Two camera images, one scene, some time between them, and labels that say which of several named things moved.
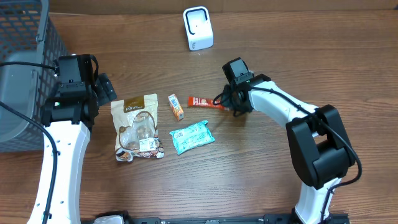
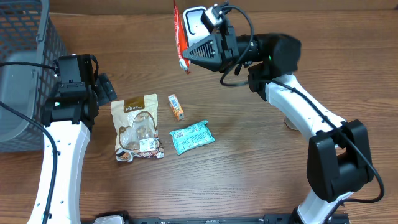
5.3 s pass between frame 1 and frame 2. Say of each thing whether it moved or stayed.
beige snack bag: stayed
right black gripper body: moved
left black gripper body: stayed
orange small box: stayed
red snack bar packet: moved
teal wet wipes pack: stayed
